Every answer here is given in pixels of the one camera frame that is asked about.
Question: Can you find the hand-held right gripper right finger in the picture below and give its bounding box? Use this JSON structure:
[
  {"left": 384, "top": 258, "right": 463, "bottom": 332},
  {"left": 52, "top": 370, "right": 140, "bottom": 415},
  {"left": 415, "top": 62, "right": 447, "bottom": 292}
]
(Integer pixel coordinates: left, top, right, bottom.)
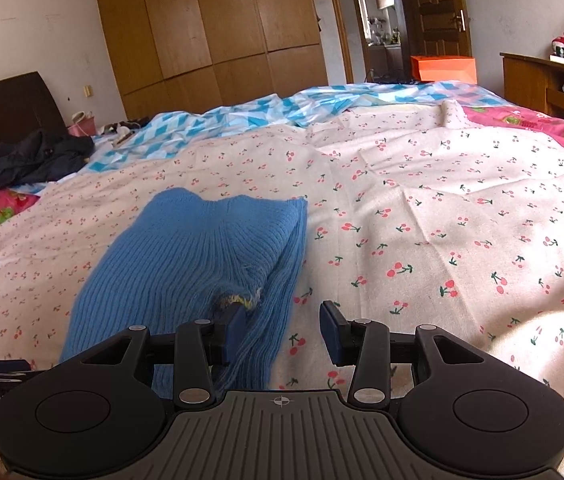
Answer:
[{"left": 319, "top": 300, "right": 486, "bottom": 407}]

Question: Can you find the wooden desk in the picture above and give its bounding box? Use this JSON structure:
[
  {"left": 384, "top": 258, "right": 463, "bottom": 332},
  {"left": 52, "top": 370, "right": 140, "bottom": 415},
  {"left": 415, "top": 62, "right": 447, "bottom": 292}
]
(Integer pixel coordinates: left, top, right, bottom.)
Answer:
[{"left": 499, "top": 51, "right": 564, "bottom": 127}]

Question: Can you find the dark brown wooden headboard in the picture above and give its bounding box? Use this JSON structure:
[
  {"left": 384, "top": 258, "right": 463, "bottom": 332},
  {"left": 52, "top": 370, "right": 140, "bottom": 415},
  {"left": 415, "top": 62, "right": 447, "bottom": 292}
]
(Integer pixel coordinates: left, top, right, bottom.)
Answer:
[{"left": 0, "top": 71, "right": 71, "bottom": 196}]

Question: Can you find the light wooden wardrobe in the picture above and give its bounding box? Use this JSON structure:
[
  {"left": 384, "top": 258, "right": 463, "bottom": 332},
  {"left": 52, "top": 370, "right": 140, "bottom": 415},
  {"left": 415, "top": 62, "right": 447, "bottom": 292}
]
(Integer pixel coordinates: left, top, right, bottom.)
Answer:
[{"left": 90, "top": 0, "right": 324, "bottom": 122}]

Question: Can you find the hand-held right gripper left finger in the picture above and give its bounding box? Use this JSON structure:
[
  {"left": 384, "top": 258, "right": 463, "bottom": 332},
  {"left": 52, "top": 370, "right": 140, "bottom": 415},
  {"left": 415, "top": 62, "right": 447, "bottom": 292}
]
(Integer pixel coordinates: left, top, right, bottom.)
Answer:
[{"left": 81, "top": 302, "right": 248, "bottom": 407}]

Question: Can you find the orange box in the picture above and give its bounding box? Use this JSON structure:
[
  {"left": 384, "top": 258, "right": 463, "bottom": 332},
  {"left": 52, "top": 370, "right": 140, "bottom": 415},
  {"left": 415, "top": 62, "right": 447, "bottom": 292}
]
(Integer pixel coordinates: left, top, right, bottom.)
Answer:
[{"left": 410, "top": 54, "right": 478, "bottom": 84}]

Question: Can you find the dark navy jacket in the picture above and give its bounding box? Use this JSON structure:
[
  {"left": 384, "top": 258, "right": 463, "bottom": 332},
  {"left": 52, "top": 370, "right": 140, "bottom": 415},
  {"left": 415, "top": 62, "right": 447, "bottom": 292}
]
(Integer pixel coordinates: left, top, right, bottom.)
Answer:
[{"left": 0, "top": 128, "right": 96, "bottom": 197}]

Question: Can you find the pink bedside container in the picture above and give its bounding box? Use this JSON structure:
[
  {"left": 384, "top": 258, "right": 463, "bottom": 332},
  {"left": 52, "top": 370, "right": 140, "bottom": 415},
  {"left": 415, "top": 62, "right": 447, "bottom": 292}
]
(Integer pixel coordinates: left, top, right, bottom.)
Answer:
[{"left": 67, "top": 111, "right": 96, "bottom": 137}]

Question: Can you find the pink cartoon printed quilt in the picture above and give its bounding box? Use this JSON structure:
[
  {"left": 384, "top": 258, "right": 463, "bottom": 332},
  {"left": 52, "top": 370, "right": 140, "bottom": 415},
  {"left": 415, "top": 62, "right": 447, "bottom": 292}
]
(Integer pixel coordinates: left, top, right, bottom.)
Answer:
[{"left": 461, "top": 104, "right": 564, "bottom": 173}]

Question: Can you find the cherry print bed sheet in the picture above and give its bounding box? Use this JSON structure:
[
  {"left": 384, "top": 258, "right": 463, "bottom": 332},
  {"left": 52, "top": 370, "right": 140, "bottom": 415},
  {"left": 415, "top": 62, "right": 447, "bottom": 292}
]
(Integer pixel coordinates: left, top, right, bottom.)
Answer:
[{"left": 0, "top": 100, "right": 564, "bottom": 480}]

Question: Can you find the blue knitted sweater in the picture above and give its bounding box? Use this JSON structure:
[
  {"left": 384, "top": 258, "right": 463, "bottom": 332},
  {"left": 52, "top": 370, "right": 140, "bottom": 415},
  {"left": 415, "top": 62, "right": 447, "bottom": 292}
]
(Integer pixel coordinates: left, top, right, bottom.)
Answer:
[{"left": 59, "top": 187, "right": 309, "bottom": 401}]

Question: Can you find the blue white checked blanket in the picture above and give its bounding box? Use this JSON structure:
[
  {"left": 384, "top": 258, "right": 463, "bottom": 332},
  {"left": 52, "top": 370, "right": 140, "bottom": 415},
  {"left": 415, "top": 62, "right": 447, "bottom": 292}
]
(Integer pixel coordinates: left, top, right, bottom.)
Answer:
[{"left": 12, "top": 81, "right": 494, "bottom": 196}]

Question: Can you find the brown wooden door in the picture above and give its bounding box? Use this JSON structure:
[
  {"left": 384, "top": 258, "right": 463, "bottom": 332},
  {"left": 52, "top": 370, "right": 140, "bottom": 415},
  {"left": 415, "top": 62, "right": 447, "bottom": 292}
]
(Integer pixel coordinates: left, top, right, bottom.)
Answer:
[{"left": 401, "top": 0, "right": 474, "bottom": 82}]

